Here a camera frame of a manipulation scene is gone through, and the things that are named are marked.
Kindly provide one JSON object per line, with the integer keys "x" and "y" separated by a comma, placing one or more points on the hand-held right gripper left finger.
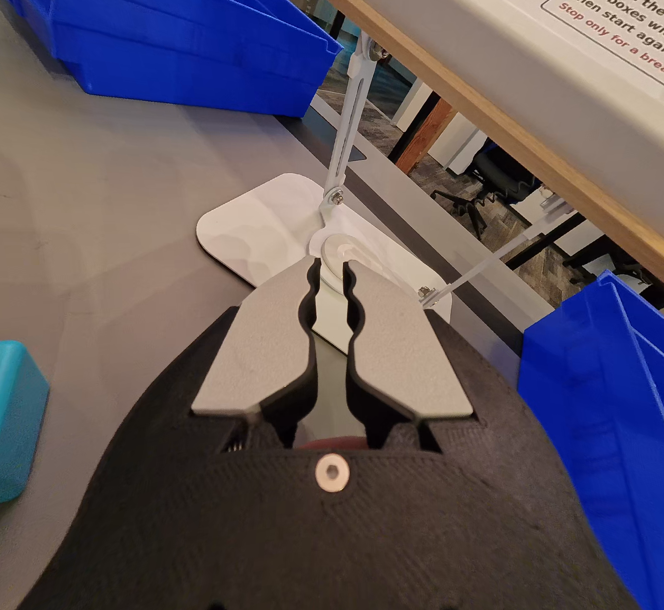
{"x": 259, "y": 350}

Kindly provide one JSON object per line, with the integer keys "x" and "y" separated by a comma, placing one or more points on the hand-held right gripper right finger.
{"x": 404, "y": 355}

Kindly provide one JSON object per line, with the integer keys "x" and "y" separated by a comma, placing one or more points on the teal cube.
{"x": 18, "y": 418}

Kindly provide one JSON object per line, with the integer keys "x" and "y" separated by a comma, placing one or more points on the white metal stand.
{"x": 259, "y": 226}

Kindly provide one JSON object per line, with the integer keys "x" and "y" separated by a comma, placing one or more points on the black office chair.
{"x": 498, "y": 169}

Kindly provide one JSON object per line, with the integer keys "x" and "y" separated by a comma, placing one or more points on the wooden table leg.
{"x": 425, "y": 137}

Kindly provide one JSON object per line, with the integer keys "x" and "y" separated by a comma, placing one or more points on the white cabinet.
{"x": 459, "y": 143}

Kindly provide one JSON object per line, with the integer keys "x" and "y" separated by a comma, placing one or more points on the wooden board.
{"x": 467, "y": 101}

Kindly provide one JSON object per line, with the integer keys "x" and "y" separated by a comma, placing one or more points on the white panel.
{"x": 493, "y": 34}

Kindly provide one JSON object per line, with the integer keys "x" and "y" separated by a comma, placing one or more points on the printed instruction sheet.
{"x": 612, "y": 8}

